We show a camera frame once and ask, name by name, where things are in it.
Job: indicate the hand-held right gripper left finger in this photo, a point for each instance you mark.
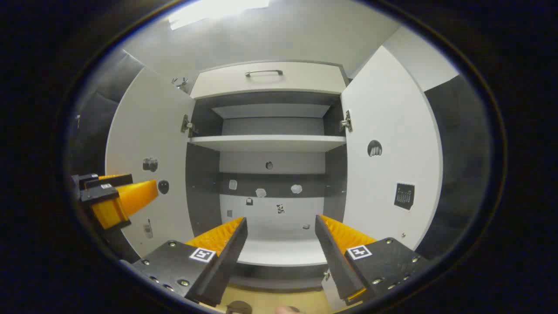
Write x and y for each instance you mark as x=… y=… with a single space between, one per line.
x=231 y=253

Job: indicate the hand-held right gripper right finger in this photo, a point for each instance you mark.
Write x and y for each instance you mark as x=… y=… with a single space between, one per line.
x=333 y=257

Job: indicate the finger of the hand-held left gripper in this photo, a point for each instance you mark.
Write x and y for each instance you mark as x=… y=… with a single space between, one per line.
x=98 y=195
x=113 y=180

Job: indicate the white cabinet door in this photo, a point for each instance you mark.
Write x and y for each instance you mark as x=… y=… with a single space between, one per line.
x=148 y=131
x=392 y=113

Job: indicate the metal left door hinge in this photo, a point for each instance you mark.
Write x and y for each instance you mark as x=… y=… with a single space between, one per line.
x=187 y=124

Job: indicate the metal door hinge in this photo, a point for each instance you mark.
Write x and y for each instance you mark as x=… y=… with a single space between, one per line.
x=346 y=122
x=187 y=124

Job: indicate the white cabinet shelf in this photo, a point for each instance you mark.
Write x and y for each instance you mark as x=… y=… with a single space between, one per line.
x=268 y=143

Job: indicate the metal right door hinge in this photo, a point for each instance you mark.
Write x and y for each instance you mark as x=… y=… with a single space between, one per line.
x=346 y=122

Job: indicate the white cabinet drawer front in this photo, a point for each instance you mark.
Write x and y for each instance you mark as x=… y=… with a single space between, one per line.
x=305 y=78

